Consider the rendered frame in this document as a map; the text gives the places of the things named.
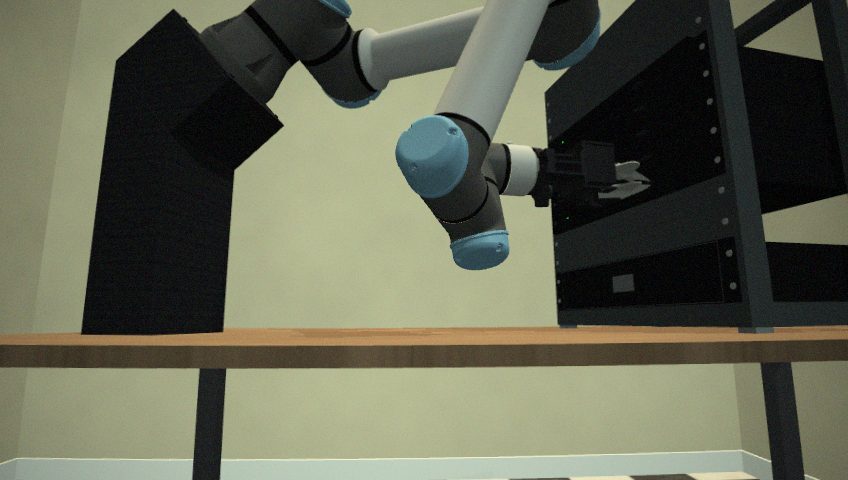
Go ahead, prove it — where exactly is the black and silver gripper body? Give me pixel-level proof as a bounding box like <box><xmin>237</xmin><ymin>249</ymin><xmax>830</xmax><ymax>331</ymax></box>
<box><xmin>527</xmin><ymin>140</ymin><xmax>617</xmax><ymax>203</ymax></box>

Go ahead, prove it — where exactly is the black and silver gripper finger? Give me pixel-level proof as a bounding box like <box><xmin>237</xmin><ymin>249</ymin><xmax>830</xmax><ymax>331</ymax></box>
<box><xmin>615</xmin><ymin>161</ymin><xmax>650</xmax><ymax>183</ymax></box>
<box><xmin>576</xmin><ymin>181</ymin><xmax>650</xmax><ymax>209</ymax></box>

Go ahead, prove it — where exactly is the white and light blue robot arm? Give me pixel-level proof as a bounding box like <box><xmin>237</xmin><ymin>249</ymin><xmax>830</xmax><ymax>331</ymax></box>
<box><xmin>198</xmin><ymin>0</ymin><xmax>601</xmax><ymax>270</ymax></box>

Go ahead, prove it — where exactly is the dark grey server rack frame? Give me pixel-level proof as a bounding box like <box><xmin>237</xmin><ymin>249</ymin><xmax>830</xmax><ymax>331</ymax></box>
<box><xmin>545</xmin><ymin>0</ymin><xmax>848</xmax><ymax>334</ymax></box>

